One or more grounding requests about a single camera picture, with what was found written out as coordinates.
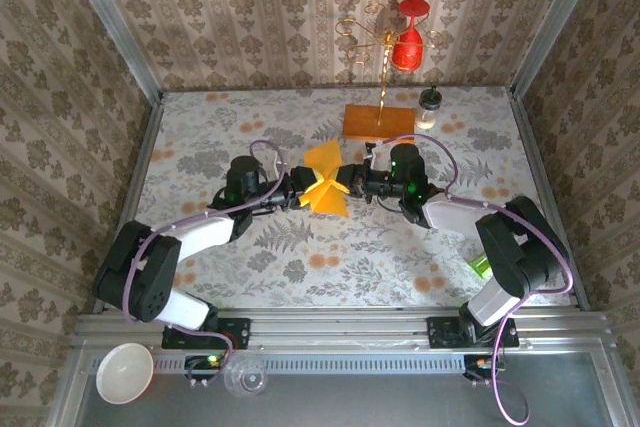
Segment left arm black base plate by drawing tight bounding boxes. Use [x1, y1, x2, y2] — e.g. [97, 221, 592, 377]
[161, 316, 252, 351]

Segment green plastic object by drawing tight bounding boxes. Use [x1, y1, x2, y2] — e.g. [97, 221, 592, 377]
[467, 254, 494, 279]

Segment orange cloth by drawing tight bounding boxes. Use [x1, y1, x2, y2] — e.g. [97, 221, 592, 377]
[299, 138, 351, 219]

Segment small controller circuit board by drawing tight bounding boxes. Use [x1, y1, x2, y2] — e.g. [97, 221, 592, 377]
[184, 354, 226, 389]
[462, 354, 509, 388]

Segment small glass jar black lid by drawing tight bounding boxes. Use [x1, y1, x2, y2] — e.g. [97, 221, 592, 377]
[416, 86, 441, 131]

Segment aluminium frame post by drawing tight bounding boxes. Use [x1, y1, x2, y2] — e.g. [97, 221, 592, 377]
[58, 0, 165, 104]
[508, 0, 604, 98]

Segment white bowl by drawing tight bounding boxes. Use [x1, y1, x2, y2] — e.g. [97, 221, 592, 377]
[94, 342, 155, 406]

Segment aluminium mounting rail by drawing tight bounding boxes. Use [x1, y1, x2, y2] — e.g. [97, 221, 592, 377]
[72, 310, 614, 348]

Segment red wine glass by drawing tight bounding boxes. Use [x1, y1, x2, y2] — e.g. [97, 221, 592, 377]
[390, 0, 432, 72]

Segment gold wire rack wooden base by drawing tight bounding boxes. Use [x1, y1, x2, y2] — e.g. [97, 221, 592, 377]
[335, 0, 446, 144]

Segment slotted grey cable duct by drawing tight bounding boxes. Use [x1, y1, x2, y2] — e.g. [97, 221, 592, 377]
[82, 354, 506, 377]

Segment clear plastic cup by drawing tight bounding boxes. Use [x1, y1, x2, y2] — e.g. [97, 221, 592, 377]
[223, 354, 269, 400]

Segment aluminium table side rail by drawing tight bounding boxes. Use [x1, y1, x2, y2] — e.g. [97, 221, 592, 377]
[93, 96, 165, 314]
[508, 89, 592, 312]

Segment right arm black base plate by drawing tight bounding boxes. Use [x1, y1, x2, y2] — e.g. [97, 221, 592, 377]
[427, 315, 520, 350]

